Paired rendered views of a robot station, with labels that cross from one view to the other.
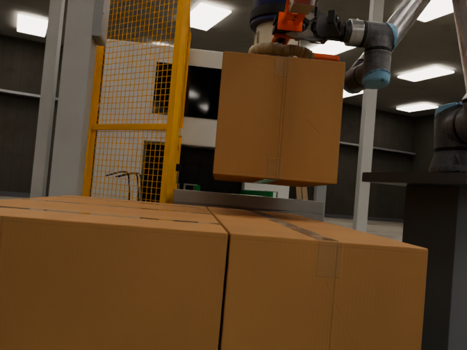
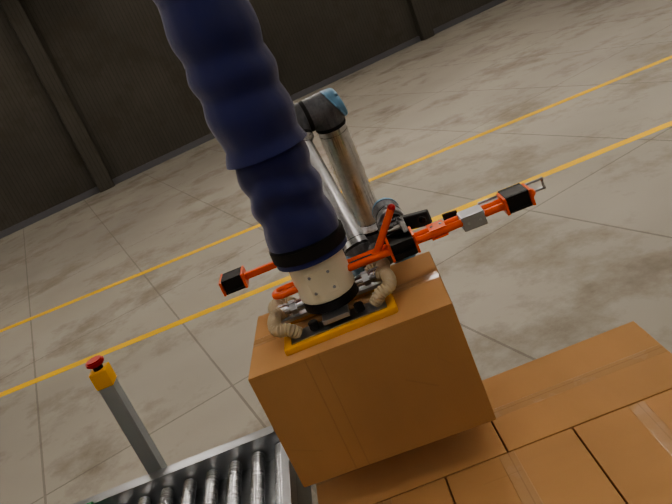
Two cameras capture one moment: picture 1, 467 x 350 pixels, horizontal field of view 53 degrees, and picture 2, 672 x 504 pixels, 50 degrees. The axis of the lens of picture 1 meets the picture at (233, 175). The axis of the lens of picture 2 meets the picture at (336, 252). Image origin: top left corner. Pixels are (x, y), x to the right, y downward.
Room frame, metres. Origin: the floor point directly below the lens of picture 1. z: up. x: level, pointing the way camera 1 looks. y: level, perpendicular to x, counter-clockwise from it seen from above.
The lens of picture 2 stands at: (1.49, 1.80, 1.94)
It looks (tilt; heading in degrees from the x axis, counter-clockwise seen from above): 20 degrees down; 278
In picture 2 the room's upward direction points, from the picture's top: 23 degrees counter-clockwise
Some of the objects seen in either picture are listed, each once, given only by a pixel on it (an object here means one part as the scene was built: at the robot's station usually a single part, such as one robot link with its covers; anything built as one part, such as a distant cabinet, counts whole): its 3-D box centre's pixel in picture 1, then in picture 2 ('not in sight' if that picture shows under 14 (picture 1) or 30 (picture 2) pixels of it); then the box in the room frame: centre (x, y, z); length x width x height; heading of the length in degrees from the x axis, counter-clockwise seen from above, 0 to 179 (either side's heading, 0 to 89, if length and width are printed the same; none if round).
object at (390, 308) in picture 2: not in sight; (338, 319); (1.80, -0.03, 1.09); 0.34 x 0.10 x 0.05; 4
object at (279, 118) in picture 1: (269, 130); (369, 364); (1.78, -0.12, 0.87); 0.60 x 0.40 x 0.40; 2
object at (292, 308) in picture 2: not in sight; (330, 294); (1.81, -0.12, 1.13); 0.34 x 0.25 x 0.06; 4
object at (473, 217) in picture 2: (301, 1); (471, 218); (1.34, -0.16, 1.20); 0.07 x 0.07 x 0.04; 4
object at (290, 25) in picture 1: (288, 26); (401, 244); (1.56, -0.14, 1.20); 0.10 x 0.08 x 0.06; 94
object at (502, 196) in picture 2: not in sight; (515, 199); (1.21, -0.16, 1.20); 0.08 x 0.07 x 0.05; 4
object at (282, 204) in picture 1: (249, 201); (289, 482); (2.17, -0.08, 0.58); 0.70 x 0.03 x 0.06; 95
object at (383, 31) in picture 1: (377, 36); (387, 214); (1.58, -0.45, 1.20); 0.12 x 0.09 x 0.10; 95
